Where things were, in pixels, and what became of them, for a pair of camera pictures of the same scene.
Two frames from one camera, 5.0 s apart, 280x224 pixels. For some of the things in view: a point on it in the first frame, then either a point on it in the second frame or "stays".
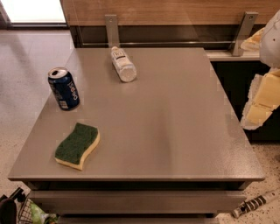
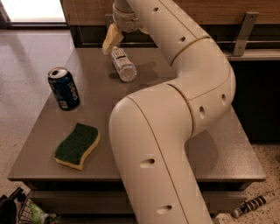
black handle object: [8, 207] stays
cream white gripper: [271, 44] to [127, 23]
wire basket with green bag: [31, 213] stays
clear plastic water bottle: [123, 65] stays
